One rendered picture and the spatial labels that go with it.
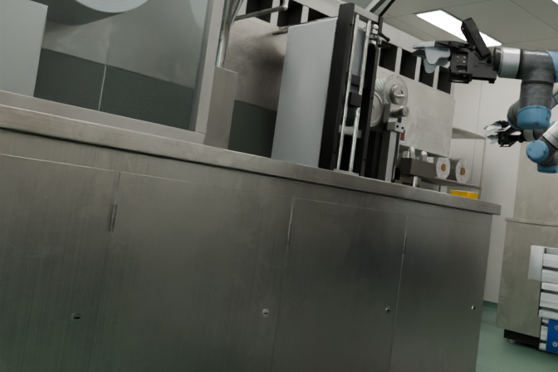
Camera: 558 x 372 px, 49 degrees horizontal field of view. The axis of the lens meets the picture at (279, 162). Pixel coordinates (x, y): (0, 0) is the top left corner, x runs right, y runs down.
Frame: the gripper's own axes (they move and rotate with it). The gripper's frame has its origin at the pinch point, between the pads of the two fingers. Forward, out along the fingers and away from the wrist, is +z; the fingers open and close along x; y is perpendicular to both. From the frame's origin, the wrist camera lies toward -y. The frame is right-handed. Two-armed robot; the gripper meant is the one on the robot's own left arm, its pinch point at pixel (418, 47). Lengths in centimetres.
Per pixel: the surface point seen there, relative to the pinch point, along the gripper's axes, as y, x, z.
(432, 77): -47, 140, -11
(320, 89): -1, 43, 29
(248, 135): 13, 60, 56
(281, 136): 13, 55, 43
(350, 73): -3.3, 30.9, 19.0
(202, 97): 25, -20, 48
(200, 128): 32, -18, 47
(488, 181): -88, 549, -102
